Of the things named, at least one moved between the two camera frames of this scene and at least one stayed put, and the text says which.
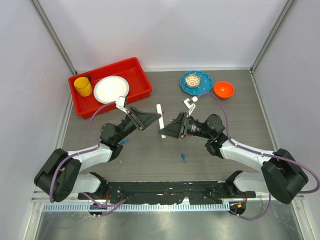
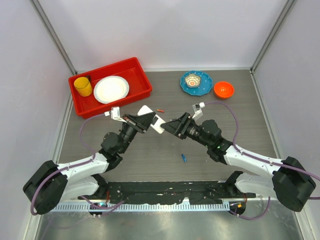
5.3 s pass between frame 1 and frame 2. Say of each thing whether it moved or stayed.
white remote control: moved
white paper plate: stayed
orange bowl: stayed
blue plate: stayed
